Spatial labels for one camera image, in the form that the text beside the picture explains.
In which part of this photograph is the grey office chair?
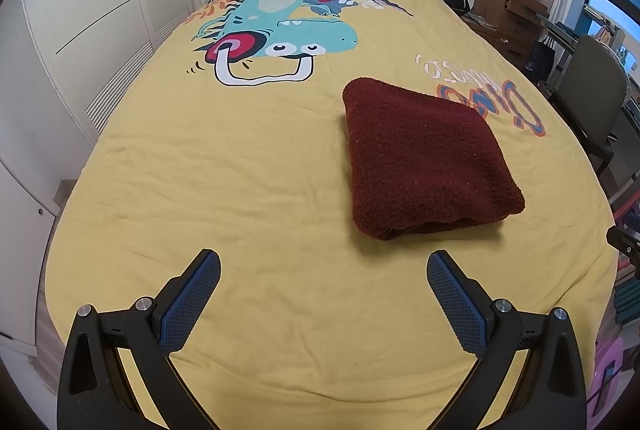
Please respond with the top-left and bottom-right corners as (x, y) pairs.
(550, 35), (632, 176)

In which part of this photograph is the dark red towel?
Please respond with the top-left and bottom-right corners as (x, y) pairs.
(342, 77), (526, 242)

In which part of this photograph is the wooden dresser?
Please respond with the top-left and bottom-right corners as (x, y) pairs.
(467, 0), (551, 61)

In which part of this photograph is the stack of books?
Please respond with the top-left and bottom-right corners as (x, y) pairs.
(612, 205), (640, 326)

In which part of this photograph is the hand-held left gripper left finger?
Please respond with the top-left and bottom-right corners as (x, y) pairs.
(56, 248), (222, 430)

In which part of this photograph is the white wardrobe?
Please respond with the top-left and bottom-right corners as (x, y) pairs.
(0, 0), (216, 356)

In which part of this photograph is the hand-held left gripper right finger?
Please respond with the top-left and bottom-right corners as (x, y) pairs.
(426, 250), (587, 430)

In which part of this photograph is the purple plastic box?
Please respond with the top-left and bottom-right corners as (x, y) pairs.
(585, 335), (626, 418)

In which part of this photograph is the yellow dinosaur print bedspread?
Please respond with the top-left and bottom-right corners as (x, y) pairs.
(42, 0), (617, 430)

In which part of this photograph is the black shopping bag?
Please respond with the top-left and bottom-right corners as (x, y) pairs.
(529, 37), (557, 86)

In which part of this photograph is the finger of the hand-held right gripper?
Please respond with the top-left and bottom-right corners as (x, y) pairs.
(606, 225), (640, 281)

